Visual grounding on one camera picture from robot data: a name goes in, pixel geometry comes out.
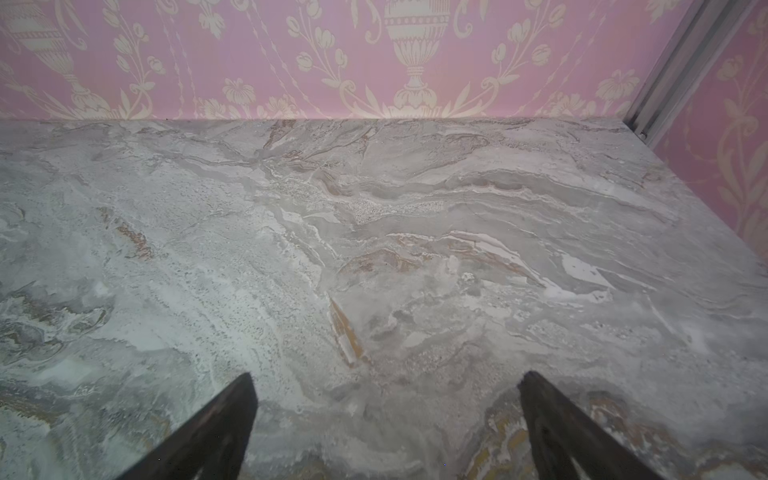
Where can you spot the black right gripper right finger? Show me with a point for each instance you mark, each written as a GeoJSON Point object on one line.
{"type": "Point", "coordinates": [566, 441]}

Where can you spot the aluminium corner frame post right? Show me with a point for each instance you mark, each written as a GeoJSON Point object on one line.
{"type": "Point", "coordinates": [704, 32]}

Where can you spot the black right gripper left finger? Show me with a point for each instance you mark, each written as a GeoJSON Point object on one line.
{"type": "Point", "coordinates": [211, 444]}

